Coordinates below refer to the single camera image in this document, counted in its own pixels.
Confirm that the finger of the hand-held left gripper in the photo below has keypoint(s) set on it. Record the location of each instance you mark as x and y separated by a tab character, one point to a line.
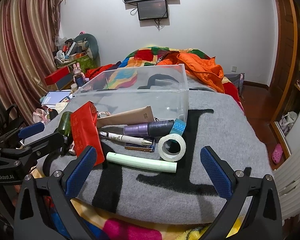
48	141
31	130

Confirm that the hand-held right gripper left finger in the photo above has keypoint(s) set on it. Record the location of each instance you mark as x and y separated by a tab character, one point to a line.
81	170

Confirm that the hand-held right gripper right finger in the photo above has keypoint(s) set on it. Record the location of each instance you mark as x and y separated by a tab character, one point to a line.
216	175

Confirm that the green glass bottle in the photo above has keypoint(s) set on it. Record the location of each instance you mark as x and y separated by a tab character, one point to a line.
65	123

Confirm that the white pen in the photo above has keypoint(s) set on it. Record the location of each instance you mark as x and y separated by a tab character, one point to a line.
125	137

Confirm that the white tape roll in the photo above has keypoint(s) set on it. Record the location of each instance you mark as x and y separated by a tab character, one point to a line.
162	152

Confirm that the light green tube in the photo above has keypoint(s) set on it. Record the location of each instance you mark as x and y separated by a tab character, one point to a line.
140	162

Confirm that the blue patterned tape roll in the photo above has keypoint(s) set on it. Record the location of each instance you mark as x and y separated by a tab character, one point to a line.
178	127

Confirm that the small blue box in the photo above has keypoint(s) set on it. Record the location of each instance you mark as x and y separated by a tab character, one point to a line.
140	147

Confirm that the brown tube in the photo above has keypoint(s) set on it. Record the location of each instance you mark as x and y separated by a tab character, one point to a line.
130	116

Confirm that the purple bottle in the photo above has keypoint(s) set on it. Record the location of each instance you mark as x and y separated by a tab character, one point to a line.
145	129

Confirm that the clear plastic storage bin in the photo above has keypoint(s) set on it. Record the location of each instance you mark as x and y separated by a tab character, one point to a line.
130	100

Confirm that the pink plastic bag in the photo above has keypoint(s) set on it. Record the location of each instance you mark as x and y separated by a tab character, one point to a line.
40	116

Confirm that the black chair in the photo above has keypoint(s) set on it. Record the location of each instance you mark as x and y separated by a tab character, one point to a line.
5	115

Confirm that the blue notebook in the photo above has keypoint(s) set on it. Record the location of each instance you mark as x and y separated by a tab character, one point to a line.
55	97

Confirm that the long red box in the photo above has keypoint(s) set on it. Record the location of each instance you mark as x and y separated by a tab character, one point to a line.
56	76

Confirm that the pink slipper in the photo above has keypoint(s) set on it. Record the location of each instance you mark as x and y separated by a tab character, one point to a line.
277	153

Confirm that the pink bunny figurine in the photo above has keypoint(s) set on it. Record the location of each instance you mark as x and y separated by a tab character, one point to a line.
77	68

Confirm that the yellow and pink fleece blanket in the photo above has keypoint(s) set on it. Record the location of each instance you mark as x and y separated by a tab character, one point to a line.
130	230

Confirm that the white cabinet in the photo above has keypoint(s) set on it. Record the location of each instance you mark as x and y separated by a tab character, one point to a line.
295	180

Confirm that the green gift box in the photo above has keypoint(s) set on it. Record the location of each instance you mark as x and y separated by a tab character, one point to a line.
86	62

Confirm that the striped curtain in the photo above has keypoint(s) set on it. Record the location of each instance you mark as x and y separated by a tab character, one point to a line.
20	42

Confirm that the white handbag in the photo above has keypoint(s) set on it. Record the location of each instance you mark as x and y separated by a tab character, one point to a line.
288	120

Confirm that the grey-green plush toy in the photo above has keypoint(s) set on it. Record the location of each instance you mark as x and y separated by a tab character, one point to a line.
92	43

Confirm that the orange jacket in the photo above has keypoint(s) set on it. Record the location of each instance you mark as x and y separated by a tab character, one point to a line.
202	67

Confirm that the colourful patchwork quilt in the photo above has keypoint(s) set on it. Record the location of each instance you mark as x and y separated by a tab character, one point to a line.
145	55

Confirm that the wall socket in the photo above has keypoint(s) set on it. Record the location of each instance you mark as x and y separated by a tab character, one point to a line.
233	68

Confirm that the wooden door frame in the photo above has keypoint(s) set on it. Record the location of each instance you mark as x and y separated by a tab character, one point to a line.
287	55

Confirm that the small wall monitor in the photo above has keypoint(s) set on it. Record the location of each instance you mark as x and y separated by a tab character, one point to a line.
152	9

